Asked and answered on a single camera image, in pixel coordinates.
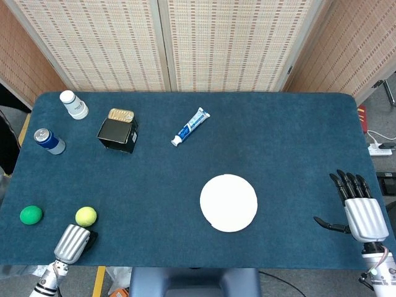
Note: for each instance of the white plastic bottle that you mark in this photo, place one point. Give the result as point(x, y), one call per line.
point(74, 105)

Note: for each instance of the green foam ball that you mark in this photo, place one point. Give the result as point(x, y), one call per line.
point(31, 214)

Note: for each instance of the black plug adapter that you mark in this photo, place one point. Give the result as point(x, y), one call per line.
point(386, 145)

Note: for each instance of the blue white toothpaste tube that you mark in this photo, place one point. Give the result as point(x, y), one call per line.
point(190, 127)

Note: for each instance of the black cardboard box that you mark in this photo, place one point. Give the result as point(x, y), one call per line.
point(116, 131)

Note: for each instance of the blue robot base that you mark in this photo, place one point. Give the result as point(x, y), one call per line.
point(195, 283)

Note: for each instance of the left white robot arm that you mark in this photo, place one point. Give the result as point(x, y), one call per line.
point(46, 281)

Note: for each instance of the white power strip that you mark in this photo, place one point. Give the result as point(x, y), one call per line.
point(379, 152)

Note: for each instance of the woven bamboo screen panel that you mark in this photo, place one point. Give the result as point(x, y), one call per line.
point(21, 52)
point(349, 52)
point(241, 46)
point(102, 46)

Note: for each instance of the red yellow package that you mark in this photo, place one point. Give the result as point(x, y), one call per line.
point(363, 119)

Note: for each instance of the blue drink can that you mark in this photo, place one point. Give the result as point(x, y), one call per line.
point(49, 140)

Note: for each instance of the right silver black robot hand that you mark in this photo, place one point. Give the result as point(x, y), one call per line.
point(365, 218)

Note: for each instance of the blue tablecloth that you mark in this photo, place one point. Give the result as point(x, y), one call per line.
point(154, 185)

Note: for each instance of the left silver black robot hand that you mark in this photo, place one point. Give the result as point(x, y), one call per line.
point(69, 242)

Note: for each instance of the gold sardine tin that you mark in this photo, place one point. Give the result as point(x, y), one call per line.
point(120, 114)

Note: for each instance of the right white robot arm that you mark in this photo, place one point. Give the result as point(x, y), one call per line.
point(382, 278)

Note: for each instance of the black flat device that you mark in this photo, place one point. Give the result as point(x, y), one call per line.
point(388, 185)

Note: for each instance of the yellow tennis ball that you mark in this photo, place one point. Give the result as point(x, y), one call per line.
point(86, 215)

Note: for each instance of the clear plastic bag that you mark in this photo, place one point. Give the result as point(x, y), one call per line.
point(119, 278)

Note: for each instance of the orange package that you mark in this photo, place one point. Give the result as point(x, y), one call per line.
point(119, 293)

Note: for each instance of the white paper plate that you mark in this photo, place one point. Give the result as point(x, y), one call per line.
point(228, 203)

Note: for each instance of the black metal stand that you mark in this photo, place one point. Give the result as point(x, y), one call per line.
point(388, 89)

